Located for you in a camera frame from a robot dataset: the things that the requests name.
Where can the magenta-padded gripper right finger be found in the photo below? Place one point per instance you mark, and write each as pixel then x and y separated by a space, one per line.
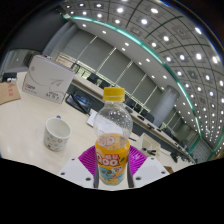
pixel 148 170

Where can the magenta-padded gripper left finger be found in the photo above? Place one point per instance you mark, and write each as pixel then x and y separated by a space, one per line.
pixel 75 171

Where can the yellow-capped orange drink bottle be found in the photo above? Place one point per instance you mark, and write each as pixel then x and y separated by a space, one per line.
pixel 112 160

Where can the white patterned mug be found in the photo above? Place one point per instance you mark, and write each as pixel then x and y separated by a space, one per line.
pixel 56 136

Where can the row of black office chairs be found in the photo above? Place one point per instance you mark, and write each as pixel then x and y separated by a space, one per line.
pixel 136 111

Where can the long curved conference desk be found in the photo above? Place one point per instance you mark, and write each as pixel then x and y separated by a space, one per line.
pixel 90 89

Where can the white copy paper box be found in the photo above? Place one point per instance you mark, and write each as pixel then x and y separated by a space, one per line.
pixel 46 80

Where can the brown paper envelope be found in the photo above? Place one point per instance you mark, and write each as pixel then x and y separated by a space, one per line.
pixel 8 93

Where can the black monitor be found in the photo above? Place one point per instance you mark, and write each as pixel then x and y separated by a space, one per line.
pixel 76 68

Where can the black electronic device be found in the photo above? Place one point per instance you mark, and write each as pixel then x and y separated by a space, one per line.
pixel 9 77

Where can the recessed ceiling lights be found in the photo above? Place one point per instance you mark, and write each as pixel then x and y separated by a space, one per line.
pixel 144 21

